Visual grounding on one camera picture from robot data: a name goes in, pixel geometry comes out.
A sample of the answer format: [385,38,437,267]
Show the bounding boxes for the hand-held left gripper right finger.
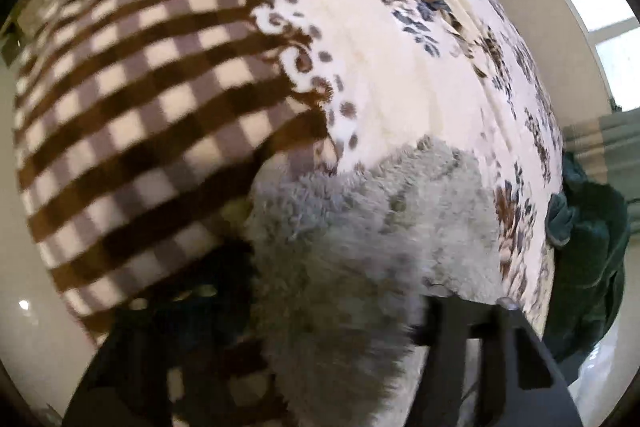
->
[417,296,584,427]

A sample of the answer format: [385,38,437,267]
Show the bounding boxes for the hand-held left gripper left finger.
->
[62,252,273,427]

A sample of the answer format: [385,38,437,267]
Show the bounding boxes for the grey fluffy pants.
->
[245,136,503,427]

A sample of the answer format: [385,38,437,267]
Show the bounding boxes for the dark green quilt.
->
[542,152,630,365]

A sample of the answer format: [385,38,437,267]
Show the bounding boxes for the green curtain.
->
[560,108,640,188]

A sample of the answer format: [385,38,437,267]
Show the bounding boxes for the floral checked blanket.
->
[12,0,566,427]

